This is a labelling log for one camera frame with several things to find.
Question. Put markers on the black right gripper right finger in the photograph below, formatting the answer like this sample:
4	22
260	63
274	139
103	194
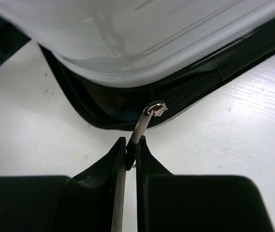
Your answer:
195	203

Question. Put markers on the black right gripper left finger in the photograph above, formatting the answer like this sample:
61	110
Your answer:
91	201

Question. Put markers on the black suitcase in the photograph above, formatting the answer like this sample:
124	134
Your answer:
132	64

